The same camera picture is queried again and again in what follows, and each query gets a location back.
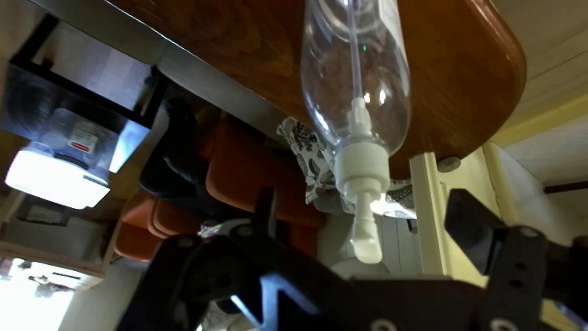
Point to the orange chair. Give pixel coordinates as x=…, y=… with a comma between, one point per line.
x=245, y=177

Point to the dark brown wooden counter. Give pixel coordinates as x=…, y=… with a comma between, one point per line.
x=245, y=48

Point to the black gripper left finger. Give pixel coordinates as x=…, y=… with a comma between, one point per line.
x=287, y=287

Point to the cream painted post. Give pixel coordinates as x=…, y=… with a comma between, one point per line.
x=429, y=221

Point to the clear pump bottle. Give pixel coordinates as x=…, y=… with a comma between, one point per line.
x=355, y=79

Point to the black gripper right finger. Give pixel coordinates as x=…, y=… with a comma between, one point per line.
x=520, y=276

